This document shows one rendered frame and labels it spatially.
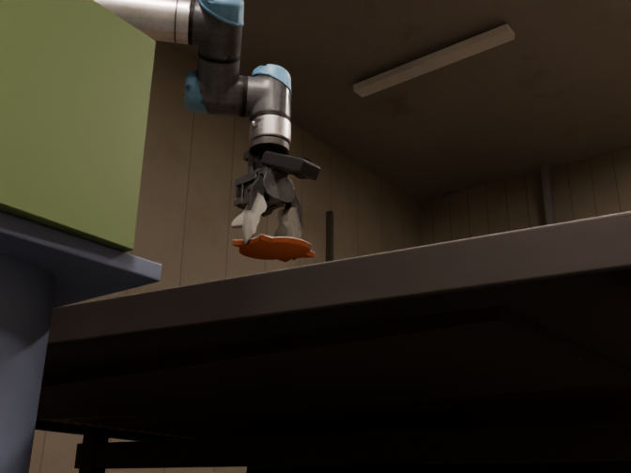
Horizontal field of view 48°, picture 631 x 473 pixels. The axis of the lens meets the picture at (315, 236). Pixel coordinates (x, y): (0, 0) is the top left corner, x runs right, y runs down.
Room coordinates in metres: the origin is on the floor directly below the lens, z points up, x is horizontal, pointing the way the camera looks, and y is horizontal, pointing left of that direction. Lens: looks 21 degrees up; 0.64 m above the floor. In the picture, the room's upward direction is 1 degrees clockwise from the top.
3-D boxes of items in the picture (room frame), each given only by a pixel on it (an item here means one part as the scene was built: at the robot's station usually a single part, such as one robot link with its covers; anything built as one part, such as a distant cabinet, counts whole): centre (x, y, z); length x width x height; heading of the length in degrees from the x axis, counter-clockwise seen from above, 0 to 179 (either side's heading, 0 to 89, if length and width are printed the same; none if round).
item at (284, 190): (1.16, 0.09, 1.18); 0.09 x 0.08 x 0.12; 45
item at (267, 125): (1.15, 0.09, 1.26); 0.08 x 0.08 x 0.05
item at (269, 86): (1.15, 0.09, 1.34); 0.09 x 0.08 x 0.11; 99
